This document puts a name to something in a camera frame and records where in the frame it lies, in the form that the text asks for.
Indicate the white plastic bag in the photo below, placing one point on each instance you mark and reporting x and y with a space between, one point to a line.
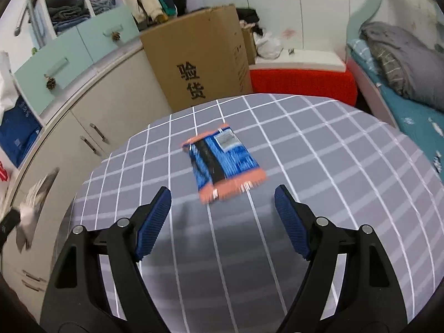
269 47

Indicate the white bag red print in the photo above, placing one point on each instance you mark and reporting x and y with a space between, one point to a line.
2 173

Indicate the grey metal pipe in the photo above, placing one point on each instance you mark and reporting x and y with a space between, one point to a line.
22 19

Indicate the grey plaid cloth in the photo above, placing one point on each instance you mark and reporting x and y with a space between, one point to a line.
392 69

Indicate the white wardrobe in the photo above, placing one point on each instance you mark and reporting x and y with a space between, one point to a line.
312 7

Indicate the white board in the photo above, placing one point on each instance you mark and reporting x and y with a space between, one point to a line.
312 60

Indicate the folded light jeans stack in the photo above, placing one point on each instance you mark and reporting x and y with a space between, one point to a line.
102 5

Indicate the blue plastic bag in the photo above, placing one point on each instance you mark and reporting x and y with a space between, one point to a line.
17 128

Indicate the small cardboard box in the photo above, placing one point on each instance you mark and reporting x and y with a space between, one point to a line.
248 48

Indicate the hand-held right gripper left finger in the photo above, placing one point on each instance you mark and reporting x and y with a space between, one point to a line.
152 225

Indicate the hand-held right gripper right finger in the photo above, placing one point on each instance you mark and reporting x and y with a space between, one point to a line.
293 222

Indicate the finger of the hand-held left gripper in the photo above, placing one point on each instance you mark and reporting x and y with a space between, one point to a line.
8 223

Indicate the grey blanket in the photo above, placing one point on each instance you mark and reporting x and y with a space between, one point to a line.
399 41

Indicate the pine cone drawer knob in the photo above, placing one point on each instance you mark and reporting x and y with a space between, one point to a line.
116 36
51 84

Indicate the blue snack packet pink edges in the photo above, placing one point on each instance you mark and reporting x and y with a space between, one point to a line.
229 159

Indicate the large cardboard box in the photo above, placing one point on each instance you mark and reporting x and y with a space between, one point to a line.
194 41

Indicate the black clothes pile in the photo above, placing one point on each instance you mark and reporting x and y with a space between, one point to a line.
248 15

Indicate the narrow mint green drawer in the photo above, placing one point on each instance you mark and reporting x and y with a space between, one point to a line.
104 27

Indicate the teal patterned bedsheet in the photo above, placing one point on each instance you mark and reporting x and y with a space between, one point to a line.
409 111

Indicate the white curved cabinet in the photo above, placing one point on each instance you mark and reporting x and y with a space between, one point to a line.
114 93

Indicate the folded dark jeans stack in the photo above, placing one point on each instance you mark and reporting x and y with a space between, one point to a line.
67 15

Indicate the red ottoman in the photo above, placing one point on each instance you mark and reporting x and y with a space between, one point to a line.
305 83

